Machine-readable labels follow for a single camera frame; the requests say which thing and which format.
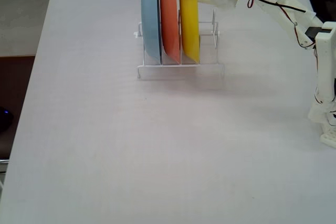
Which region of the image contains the yellow plate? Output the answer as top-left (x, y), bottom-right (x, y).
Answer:
top-left (179, 0), bottom-right (202, 65)

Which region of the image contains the orange plate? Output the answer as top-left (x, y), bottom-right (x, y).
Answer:
top-left (159, 0), bottom-right (182, 65)

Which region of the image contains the blue plate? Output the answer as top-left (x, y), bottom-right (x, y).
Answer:
top-left (141, 0), bottom-right (162, 65)

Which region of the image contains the brown wooden desk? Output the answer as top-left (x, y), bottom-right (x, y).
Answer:
top-left (0, 55), bottom-right (36, 161)

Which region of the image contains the black computer mouse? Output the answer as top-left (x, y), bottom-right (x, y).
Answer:
top-left (0, 106), bottom-right (14, 133)

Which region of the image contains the white wire dish rack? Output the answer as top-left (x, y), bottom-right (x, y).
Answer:
top-left (133, 8), bottom-right (226, 79)

